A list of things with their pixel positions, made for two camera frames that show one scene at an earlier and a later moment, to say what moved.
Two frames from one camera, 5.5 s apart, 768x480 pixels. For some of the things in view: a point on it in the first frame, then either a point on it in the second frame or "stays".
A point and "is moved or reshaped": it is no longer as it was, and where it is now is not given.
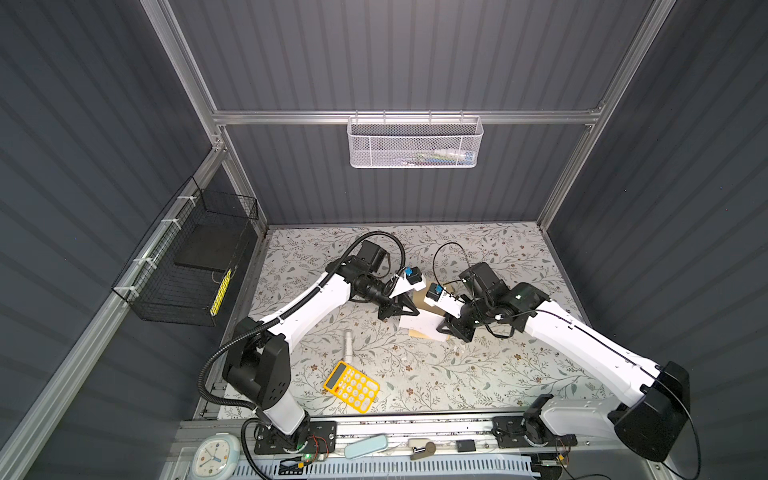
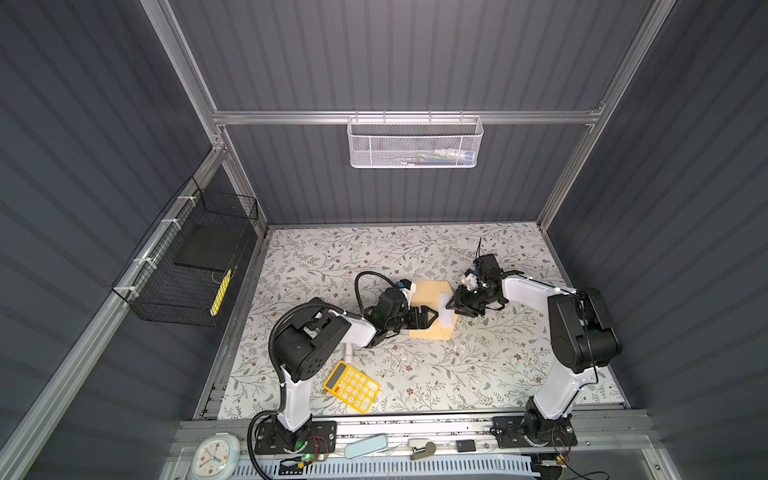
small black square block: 465,445 stays
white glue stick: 348,346 stays
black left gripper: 408,307 to 423,318
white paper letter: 425,323 is moved or reshaped
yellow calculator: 352,386 stays
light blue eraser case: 365,446 stays
